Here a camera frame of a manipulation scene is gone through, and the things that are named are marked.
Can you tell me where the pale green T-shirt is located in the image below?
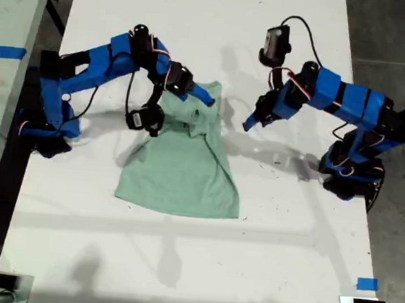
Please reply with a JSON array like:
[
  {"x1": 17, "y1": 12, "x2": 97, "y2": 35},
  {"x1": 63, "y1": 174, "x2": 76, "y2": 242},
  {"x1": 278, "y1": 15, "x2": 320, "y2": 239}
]
[{"x1": 112, "y1": 73, "x2": 250, "y2": 223}]

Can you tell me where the long blue tape strip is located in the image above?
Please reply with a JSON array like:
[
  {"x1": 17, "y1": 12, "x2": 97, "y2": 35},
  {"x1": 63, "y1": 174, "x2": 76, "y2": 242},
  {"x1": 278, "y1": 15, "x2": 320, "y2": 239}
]
[{"x1": 0, "y1": 45, "x2": 28, "y2": 62}]

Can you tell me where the square blue tape piece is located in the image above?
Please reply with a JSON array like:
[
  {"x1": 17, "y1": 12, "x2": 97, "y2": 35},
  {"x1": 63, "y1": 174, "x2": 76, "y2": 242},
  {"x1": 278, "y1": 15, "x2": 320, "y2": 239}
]
[{"x1": 356, "y1": 276, "x2": 379, "y2": 293}]

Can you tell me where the black camera stalk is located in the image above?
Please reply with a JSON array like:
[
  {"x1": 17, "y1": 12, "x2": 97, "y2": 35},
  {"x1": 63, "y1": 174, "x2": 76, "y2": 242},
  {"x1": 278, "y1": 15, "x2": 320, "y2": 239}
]
[
  {"x1": 267, "y1": 62, "x2": 284, "y2": 94},
  {"x1": 145, "y1": 82, "x2": 165, "y2": 109}
]

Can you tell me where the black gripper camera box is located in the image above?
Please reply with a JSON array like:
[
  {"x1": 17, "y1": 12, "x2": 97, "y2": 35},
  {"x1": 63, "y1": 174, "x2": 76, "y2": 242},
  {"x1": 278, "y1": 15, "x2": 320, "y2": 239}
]
[
  {"x1": 257, "y1": 22, "x2": 293, "y2": 67},
  {"x1": 124, "y1": 101, "x2": 166, "y2": 138}
]

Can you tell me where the black camera cable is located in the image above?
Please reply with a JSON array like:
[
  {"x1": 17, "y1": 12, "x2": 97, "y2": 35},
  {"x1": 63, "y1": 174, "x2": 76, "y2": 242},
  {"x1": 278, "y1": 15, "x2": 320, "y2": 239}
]
[
  {"x1": 281, "y1": 14, "x2": 328, "y2": 69},
  {"x1": 62, "y1": 62, "x2": 142, "y2": 129}
]

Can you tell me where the black metal frame strut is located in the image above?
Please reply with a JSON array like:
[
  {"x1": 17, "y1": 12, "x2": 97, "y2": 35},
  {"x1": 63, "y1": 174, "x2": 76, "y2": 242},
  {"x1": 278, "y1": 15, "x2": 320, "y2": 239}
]
[{"x1": 43, "y1": 0, "x2": 69, "y2": 38}]

